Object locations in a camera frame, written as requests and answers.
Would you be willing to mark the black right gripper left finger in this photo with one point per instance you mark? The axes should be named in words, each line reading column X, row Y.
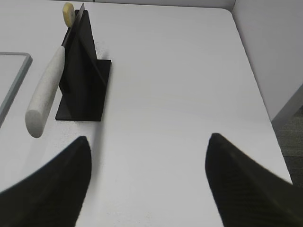
column 53, row 195

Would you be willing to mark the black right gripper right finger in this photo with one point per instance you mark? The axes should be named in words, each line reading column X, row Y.
column 246, row 194

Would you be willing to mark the white handled kitchen knife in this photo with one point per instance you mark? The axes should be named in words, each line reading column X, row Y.
column 42, row 99

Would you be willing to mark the banana slice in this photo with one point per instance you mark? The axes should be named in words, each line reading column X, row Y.
column 68, row 12

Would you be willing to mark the black knife stand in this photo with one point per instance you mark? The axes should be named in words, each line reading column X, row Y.
column 85, row 77

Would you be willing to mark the white deer cutting board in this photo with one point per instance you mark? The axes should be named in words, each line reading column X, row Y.
column 13, row 69

